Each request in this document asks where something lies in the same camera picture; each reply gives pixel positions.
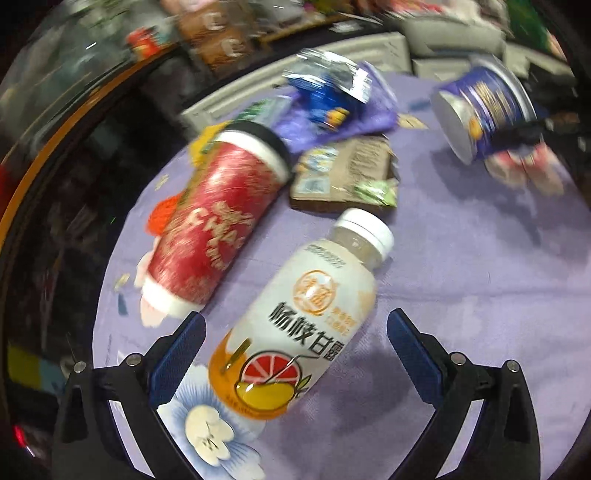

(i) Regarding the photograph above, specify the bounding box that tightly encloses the blue paper cup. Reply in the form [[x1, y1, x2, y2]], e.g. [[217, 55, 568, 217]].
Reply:
[[430, 55, 537, 165]]

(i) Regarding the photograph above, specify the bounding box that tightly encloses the orange juice bottle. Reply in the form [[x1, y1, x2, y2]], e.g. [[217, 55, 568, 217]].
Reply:
[[208, 208, 394, 421]]

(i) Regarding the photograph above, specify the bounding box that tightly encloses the purple floral tablecloth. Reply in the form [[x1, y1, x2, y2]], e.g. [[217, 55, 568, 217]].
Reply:
[[91, 68, 591, 480]]

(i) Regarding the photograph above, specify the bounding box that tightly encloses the white printer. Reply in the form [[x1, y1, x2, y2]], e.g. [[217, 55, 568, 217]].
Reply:
[[397, 15, 506, 57]]

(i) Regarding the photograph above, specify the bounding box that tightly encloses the brown snack wrapper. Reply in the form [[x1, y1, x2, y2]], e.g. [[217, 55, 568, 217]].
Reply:
[[290, 135, 400, 215]]

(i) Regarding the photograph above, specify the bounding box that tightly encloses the blue silver foil wrapper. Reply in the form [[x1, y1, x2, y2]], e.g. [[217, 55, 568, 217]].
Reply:
[[283, 49, 372, 131]]

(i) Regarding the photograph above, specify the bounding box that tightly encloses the red cylindrical can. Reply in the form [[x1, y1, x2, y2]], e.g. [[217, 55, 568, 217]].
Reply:
[[136, 121, 290, 327]]

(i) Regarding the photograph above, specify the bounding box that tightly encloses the purple plastic bag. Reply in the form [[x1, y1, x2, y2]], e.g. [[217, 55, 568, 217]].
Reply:
[[273, 61, 401, 157]]

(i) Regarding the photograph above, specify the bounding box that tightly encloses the curved wooden counter shelf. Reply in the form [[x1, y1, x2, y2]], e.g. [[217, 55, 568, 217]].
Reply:
[[1, 43, 181, 245]]

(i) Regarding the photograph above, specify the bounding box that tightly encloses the red tin can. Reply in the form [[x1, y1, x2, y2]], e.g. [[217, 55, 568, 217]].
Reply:
[[126, 27, 160, 61]]

